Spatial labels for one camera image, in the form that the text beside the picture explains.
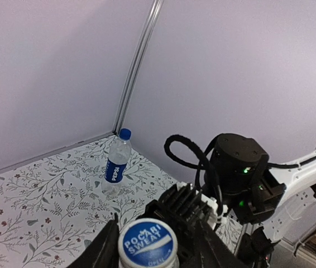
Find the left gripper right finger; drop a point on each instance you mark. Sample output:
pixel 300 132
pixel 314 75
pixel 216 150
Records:
pixel 199 246

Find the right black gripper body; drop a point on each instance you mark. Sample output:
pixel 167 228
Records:
pixel 248 251

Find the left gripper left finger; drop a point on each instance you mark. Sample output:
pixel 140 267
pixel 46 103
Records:
pixel 103 250

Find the clear plastic bottle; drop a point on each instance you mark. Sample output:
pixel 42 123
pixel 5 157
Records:
pixel 166 264

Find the white Pocari Sweat cap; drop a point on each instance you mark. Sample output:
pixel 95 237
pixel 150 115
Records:
pixel 147 239

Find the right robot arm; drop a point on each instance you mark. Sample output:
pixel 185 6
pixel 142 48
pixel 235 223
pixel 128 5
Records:
pixel 233 174

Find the blue Pepsi bottle cap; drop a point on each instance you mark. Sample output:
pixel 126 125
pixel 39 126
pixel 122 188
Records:
pixel 125 134

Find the floral patterned table mat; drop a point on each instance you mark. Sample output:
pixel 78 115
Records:
pixel 53 208

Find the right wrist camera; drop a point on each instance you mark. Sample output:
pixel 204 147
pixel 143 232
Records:
pixel 193 205

